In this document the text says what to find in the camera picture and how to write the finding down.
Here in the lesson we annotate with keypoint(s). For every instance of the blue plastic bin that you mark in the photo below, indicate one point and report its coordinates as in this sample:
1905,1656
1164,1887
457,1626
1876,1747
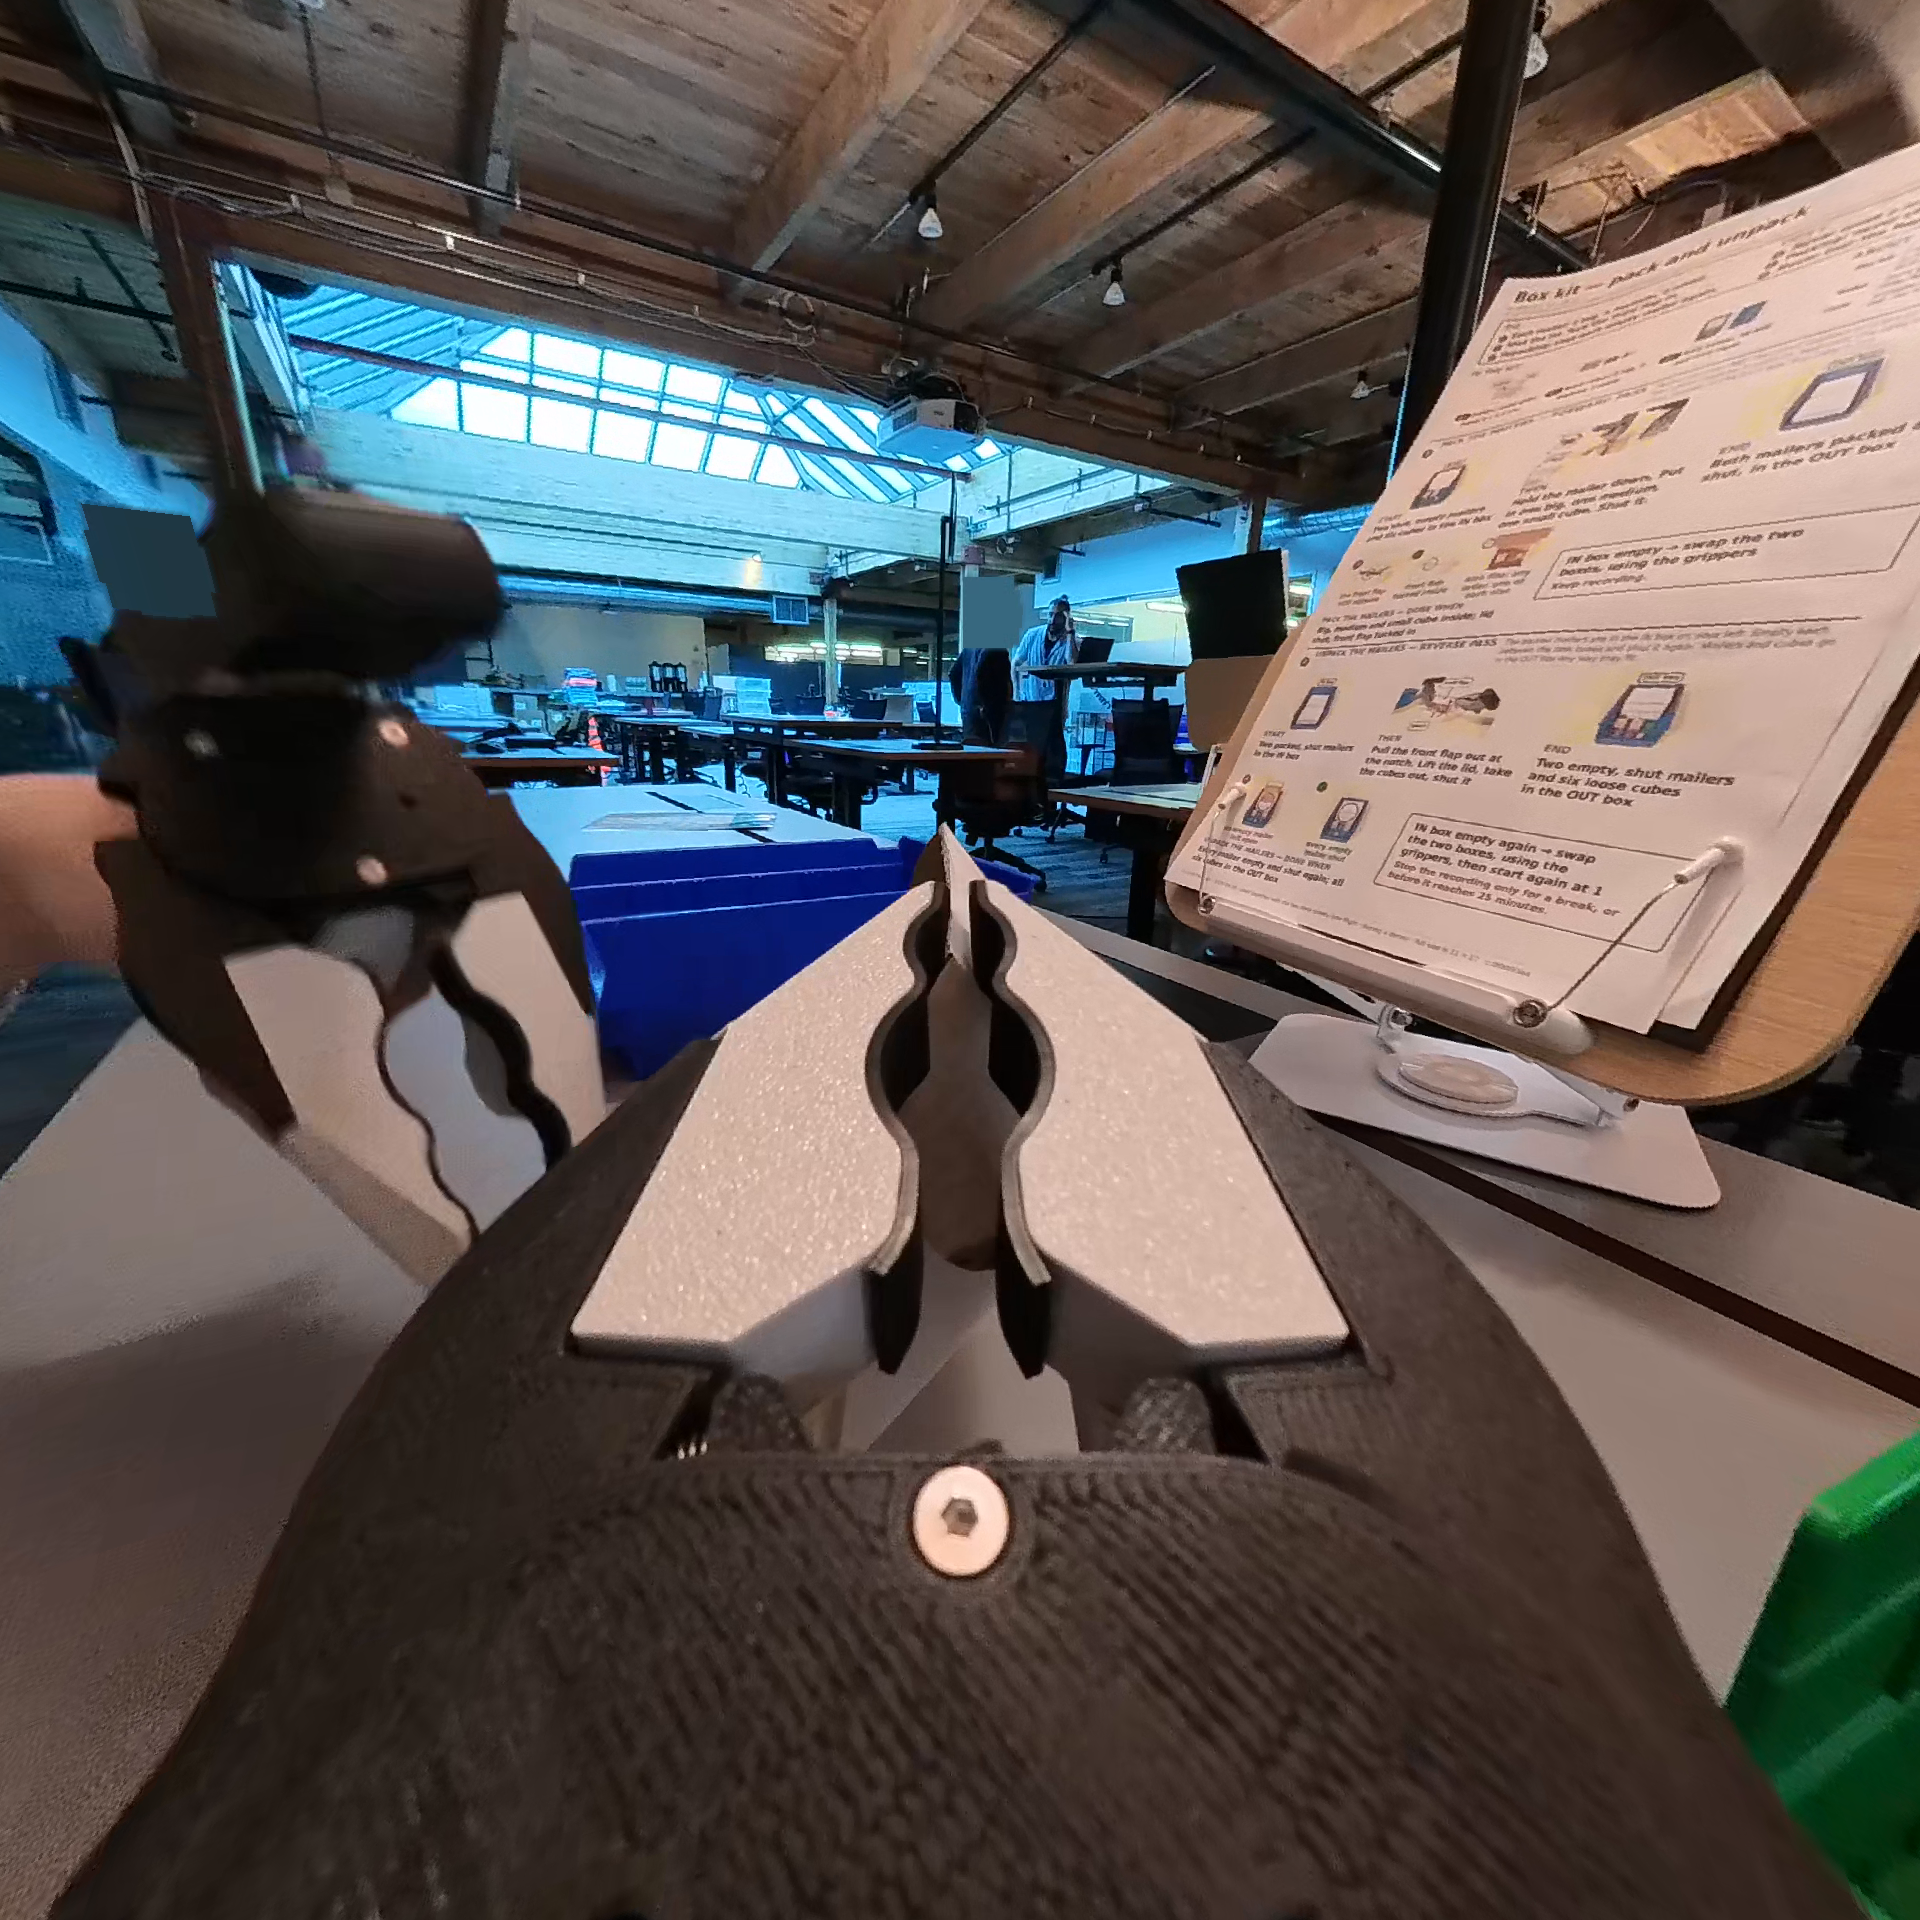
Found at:
702,925

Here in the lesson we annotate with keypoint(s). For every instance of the printed instruction sheet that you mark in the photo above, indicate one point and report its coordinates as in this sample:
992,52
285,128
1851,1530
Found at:
1570,680

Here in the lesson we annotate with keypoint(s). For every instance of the background wooden table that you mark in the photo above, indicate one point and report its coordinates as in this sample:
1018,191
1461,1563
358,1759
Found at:
843,762
1121,803

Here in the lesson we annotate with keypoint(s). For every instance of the black office chair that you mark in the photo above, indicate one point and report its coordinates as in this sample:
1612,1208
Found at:
992,721

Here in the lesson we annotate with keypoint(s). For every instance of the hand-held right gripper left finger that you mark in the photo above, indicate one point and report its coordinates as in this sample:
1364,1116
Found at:
751,1172

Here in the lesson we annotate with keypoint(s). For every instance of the wooden document stand board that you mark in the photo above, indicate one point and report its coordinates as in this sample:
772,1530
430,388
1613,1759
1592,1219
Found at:
1773,1036

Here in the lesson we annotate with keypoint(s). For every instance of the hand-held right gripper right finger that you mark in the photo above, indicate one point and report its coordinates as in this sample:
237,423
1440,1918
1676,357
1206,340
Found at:
1169,1185

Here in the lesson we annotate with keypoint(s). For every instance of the paper sheet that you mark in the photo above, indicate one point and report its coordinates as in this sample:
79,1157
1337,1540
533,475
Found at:
678,819

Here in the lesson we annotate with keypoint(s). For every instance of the green plastic bin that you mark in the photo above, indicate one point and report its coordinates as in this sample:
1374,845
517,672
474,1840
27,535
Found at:
1849,1680

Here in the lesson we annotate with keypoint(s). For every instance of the person's left hand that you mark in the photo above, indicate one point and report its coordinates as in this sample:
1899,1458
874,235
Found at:
59,886

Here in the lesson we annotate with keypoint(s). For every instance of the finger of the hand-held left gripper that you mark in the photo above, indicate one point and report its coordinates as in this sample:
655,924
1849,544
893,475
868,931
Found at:
525,1000
324,1055

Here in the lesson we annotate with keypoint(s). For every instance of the black support pole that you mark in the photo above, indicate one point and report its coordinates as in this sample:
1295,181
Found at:
1479,195

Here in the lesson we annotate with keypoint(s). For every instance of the white ceiling projector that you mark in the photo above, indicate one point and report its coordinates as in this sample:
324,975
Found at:
926,426

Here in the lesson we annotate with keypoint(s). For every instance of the black monitor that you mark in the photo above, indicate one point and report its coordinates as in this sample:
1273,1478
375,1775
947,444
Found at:
1236,611

